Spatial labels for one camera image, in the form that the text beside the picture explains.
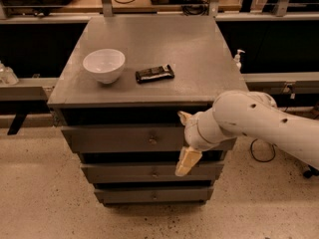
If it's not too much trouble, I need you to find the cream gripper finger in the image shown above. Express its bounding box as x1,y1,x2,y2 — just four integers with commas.
177,111,192,125
175,146,202,176

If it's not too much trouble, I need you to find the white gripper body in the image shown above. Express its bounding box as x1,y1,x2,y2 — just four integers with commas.
184,112,215,151

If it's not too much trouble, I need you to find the grey top drawer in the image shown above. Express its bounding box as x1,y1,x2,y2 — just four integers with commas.
60,121,242,154

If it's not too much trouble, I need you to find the grey drawer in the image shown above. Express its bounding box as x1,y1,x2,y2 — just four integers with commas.
81,161,223,183
60,121,242,154
94,186,213,204

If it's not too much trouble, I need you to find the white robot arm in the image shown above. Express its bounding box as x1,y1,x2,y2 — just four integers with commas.
175,91,319,176

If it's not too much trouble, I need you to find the grey bottom drawer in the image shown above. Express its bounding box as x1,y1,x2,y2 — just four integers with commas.
94,186,213,204

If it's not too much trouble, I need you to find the grey drawer cabinet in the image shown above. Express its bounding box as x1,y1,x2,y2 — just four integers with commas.
48,15,246,190

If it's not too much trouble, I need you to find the grey middle drawer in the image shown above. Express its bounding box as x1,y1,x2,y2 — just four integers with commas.
81,161,223,183

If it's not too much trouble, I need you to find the black snack bar wrapper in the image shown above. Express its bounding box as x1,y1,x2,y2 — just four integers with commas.
135,65,174,84

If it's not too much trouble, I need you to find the white pump dispenser bottle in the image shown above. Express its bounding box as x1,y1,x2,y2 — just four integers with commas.
233,49,245,71

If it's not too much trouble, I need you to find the white ceramic bowl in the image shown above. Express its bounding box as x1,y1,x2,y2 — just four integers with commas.
83,49,126,84

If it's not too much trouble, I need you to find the black wheeled stand leg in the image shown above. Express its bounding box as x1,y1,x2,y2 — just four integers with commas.
303,165,319,178

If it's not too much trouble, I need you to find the clear bottle at left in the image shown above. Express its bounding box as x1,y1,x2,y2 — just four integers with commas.
0,62,19,85

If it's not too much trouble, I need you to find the black floor cable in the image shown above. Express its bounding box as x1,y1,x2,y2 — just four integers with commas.
249,137,276,163

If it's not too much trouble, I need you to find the black bracket at left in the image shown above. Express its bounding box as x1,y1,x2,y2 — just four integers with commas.
7,114,27,135

